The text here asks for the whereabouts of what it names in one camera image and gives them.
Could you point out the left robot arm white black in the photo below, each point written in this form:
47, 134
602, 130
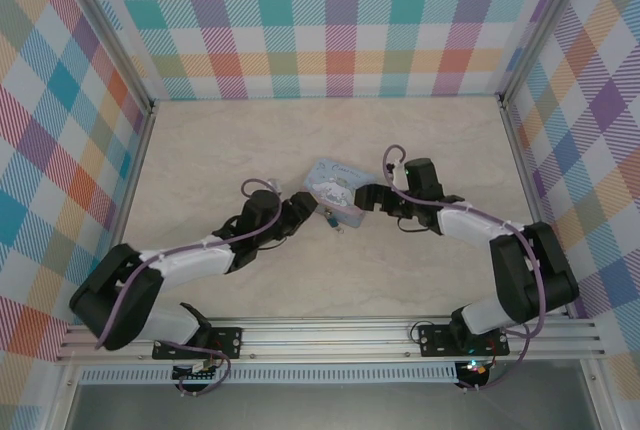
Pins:
190, 265

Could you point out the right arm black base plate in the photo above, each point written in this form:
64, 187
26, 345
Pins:
435, 340

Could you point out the small blue padlock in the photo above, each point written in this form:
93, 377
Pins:
331, 220

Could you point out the aluminium floor rail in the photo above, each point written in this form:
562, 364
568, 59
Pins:
137, 175
522, 165

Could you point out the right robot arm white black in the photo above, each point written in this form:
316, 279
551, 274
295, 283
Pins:
470, 224

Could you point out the wide aluminium base beam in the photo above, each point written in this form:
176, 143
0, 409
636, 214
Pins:
325, 340

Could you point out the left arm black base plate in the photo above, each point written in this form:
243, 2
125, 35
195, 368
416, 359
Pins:
227, 340

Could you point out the aluminium frame post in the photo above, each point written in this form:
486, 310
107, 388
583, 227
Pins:
107, 32
542, 30

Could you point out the grey metal panel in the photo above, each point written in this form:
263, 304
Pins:
325, 410

